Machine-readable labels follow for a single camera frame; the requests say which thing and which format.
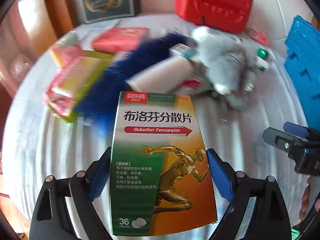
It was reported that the pink tissue pack far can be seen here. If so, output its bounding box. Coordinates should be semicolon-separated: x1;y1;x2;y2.
246;27;270;46

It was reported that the green bottle cap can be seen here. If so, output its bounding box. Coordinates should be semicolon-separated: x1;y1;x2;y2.
257;47;269;60

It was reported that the blue fuzzy feather stick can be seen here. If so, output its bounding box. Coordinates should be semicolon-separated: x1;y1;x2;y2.
75;31;188;126

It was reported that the white lint roller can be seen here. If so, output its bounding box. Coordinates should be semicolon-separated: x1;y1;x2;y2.
126;56;194;94

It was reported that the blue plastic folding crate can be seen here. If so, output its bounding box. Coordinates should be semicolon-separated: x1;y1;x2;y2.
284;16;320;130

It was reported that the red plastic carry case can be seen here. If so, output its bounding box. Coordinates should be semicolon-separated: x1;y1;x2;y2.
175;0;253;34

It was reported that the black gift box gold ribbon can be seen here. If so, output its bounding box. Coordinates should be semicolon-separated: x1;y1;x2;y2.
79;0;141;24

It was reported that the grey mouse plush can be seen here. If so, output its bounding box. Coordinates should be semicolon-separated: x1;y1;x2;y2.
191;26;258;111

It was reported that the green orange medicine box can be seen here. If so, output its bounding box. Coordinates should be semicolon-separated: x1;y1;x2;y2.
110;91;217;237

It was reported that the person right hand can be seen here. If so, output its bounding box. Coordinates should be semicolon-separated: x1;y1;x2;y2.
299;176;311;220

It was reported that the clear plastic bag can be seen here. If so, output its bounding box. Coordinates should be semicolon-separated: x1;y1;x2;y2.
1;54;33;83

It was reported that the white nasal spray bottle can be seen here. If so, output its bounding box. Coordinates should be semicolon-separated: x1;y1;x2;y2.
256;56;269;72

